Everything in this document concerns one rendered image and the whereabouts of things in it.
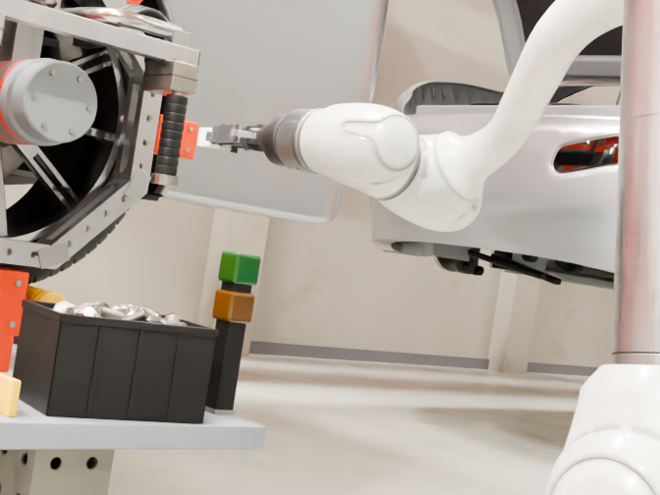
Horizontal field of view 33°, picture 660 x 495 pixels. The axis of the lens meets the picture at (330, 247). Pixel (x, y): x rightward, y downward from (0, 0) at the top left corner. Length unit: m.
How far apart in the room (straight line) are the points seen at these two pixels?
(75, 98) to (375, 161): 0.60
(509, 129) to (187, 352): 0.50
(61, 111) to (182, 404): 0.64
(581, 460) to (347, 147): 0.64
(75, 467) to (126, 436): 0.07
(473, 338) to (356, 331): 1.26
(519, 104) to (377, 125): 0.18
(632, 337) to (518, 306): 7.69
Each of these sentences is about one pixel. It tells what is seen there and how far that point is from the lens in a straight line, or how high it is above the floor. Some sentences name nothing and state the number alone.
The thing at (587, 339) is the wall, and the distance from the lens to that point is 9.79.
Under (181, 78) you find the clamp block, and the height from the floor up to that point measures 0.92.
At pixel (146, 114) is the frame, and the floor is 0.88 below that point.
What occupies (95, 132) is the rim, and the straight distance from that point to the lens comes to 2.14.
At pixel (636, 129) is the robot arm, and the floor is 0.83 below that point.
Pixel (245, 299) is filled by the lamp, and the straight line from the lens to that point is 1.46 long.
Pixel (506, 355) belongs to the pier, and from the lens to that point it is 8.66.
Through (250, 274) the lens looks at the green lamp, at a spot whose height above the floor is 0.63.
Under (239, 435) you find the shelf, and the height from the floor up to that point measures 0.44.
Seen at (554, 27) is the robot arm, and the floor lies 0.97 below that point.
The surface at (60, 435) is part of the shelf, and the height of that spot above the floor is 0.44.
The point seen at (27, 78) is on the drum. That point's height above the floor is 0.88.
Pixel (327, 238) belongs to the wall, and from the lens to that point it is 7.37.
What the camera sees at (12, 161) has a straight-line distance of 2.23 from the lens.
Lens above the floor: 0.67
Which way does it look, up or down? level
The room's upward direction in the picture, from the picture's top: 9 degrees clockwise
